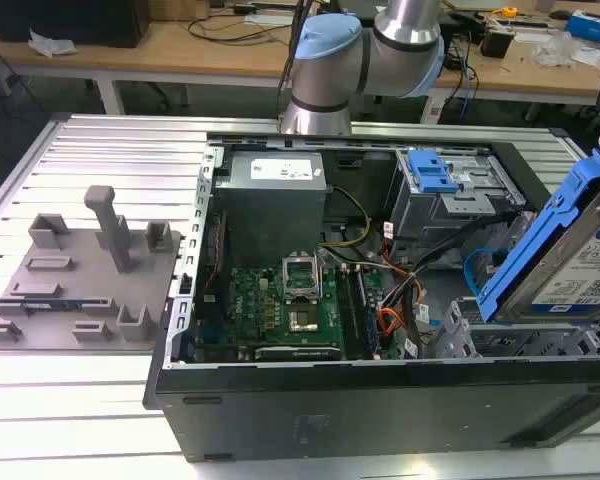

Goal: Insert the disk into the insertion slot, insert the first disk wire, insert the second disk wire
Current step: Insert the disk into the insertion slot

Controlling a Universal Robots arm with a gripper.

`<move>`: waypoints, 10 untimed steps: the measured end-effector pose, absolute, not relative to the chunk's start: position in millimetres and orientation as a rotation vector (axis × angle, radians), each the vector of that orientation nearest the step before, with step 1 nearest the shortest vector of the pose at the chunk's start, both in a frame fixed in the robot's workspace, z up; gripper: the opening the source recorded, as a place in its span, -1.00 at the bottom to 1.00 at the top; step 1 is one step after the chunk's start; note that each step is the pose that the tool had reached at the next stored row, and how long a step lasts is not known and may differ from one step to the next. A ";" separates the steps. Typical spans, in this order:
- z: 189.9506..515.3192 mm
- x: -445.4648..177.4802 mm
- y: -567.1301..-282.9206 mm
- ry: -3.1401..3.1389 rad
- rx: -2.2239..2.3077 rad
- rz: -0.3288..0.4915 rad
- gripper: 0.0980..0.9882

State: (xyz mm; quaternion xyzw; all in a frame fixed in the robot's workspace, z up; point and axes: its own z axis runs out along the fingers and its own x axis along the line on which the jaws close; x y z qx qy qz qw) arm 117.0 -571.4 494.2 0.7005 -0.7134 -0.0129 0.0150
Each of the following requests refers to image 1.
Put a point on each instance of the wooden desk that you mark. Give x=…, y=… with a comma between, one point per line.
x=205, y=55

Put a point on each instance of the black box on desk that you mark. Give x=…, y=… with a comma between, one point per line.
x=70, y=20

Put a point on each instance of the grey parts rack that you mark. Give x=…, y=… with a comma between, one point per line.
x=80, y=300

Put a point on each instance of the small black box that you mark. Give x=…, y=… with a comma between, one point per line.
x=496, y=41

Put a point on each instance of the green motherboard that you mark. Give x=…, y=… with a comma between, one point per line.
x=260, y=310

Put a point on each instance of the crumpled clear plastic wrap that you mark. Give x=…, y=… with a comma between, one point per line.
x=560, y=50

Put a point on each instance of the thin metal locking lever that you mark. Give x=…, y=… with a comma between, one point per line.
x=321, y=272

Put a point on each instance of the grey power supply unit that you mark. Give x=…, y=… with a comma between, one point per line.
x=272, y=210

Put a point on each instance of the clear plastic bag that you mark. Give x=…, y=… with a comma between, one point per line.
x=50, y=44

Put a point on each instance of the black open PC case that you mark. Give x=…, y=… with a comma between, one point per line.
x=360, y=405

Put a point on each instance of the black RAM slot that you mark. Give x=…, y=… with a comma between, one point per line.
x=365, y=315
x=347, y=315

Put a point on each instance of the black graphics card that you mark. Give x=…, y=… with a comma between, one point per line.
x=297, y=353

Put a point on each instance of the CPU socket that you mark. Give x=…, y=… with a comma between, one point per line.
x=303, y=321

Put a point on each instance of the blue cardboard box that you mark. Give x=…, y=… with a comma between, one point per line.
x=592, y=27

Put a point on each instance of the hard disk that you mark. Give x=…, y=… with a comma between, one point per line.
x=560, y=260

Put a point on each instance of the yellow tape roll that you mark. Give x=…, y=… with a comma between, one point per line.
x=508, y=11

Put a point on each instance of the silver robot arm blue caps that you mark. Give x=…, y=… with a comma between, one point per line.
x=325, y=65

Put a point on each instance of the blue plastic drive latch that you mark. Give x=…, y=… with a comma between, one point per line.
x=432, y=175

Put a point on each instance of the metal drive cage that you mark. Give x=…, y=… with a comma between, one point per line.
x=430, y=215

